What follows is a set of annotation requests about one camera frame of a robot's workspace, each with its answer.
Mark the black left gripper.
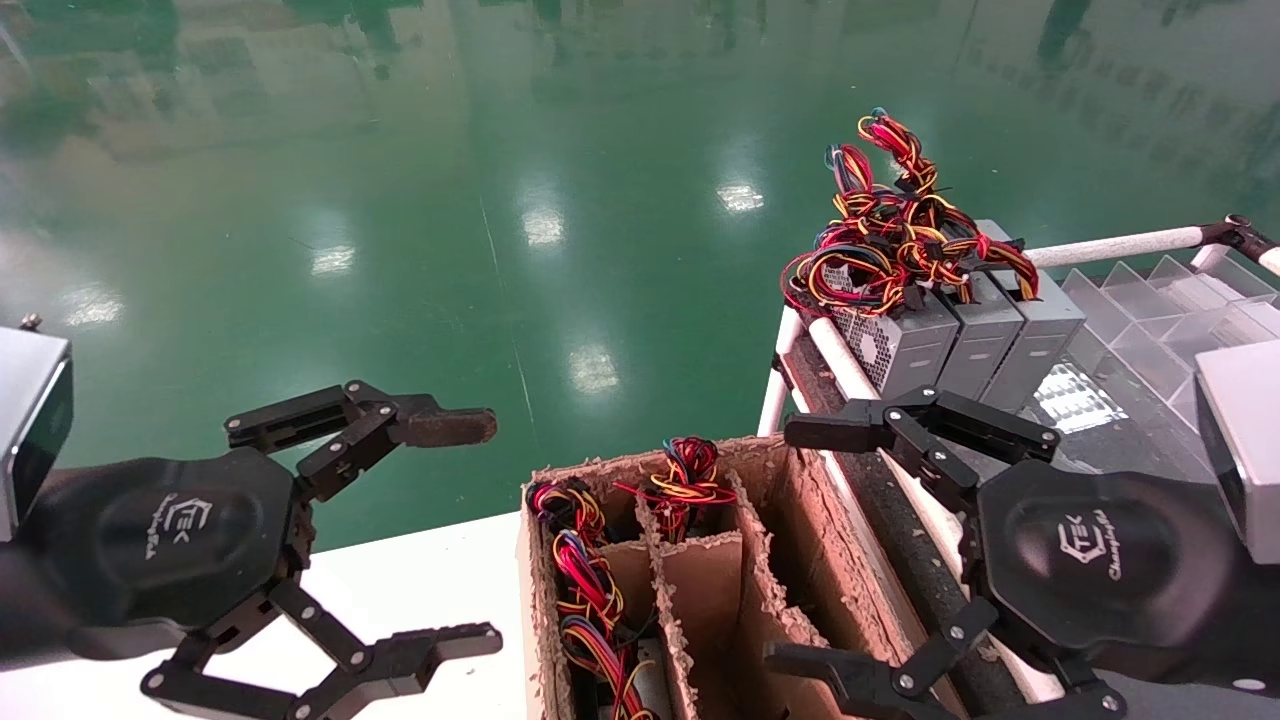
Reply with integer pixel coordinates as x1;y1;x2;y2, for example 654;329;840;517
20;380;504;720

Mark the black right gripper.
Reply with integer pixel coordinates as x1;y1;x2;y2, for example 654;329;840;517
765;385;1280;720

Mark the short white pipe leg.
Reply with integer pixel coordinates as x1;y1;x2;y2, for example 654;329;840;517
757;305;806;438

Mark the brown cardboard divider box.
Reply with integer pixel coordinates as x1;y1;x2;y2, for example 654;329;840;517
517;432;971;720

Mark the clear acrylic divider tray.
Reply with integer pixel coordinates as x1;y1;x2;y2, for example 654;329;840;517
1058;255;1280;481

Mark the black pipe connector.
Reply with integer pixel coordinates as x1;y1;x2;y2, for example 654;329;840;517
1195;213;1280;263

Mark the long white pipe rail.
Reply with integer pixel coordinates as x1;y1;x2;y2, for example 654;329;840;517
805;315;1066;706

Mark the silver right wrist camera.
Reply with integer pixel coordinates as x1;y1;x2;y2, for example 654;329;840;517
1195;340;1280;566

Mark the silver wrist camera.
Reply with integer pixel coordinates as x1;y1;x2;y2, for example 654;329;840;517
0;313;74;541
1195;340;1280;566

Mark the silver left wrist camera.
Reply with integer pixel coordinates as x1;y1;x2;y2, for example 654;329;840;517
0;313;74;541

